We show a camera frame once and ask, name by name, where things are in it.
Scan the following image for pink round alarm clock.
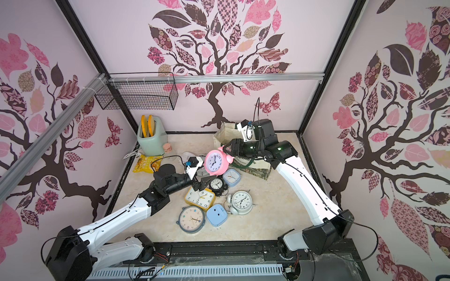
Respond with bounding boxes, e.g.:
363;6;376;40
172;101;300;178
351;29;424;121
204;147;234;176

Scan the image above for canvas tote bag green handles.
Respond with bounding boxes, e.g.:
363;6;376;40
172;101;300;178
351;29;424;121
213;122;271;180

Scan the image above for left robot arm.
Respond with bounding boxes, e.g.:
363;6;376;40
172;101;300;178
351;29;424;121
43;164;214;281

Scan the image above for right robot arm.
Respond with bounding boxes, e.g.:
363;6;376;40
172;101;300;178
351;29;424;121
219;119;354;255

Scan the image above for black twin bell clock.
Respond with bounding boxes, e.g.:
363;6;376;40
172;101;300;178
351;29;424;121
209;177;228;197

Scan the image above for yellow rectangular alarm clock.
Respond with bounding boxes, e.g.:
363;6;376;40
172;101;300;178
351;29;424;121
184;187;216;211

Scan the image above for light blue square clock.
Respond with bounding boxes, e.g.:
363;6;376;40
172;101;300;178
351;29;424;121
222;168;241;188

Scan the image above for white square flat clock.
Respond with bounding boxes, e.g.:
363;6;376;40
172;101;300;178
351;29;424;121
181;152;196;163

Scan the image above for grey round pastel clock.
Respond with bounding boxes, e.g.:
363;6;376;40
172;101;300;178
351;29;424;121
176;206;206;234

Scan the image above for blue clock face down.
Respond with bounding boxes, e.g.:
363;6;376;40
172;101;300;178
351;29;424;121
206;204;228;227

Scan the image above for large white twin bell clock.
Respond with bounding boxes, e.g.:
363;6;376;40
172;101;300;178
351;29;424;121
227;190;254;215

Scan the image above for yellow corn chips bag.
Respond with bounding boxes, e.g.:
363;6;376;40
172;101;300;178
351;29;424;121
133;155;162;174

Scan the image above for glass bottle pink cap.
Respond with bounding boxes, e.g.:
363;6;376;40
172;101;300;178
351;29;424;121
163;143;172;153

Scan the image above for mint green toaster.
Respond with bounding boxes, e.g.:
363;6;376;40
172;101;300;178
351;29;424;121
137;115;168;156

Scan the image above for yellow toast slice right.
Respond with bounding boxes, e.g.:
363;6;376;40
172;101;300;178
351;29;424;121
147;115;155;137

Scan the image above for yellow toast slice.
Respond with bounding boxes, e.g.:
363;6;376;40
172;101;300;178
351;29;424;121
147;115;155;137
141;115;148;138

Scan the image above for yellow toast slice left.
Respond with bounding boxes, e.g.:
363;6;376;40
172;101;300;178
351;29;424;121
141;115;148;138

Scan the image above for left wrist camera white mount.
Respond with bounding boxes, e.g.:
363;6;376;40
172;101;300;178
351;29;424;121
185;156;203;180

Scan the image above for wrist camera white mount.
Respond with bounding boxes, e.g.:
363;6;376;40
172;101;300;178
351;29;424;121
185;156;203;180
236;119;254;142

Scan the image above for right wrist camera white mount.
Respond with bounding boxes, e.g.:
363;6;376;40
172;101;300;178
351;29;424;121
236;119;254;142

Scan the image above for aluminium frame rail back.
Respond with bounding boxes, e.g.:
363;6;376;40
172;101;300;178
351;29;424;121
109;72;325;84

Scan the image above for aluminium frame rail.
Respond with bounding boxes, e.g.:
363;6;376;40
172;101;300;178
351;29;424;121
1;73;107;202
109;72;325;84

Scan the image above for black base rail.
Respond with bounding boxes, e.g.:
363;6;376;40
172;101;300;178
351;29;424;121
137;240;295;262

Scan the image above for white vented cable duct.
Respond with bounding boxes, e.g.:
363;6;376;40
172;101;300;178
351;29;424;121
88;264;284;281

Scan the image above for black wire basket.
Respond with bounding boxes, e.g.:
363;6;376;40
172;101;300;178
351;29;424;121
96;71;178;110

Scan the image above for aluminium frame rail left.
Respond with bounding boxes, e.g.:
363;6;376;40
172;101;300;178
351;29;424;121
1;73;107;202

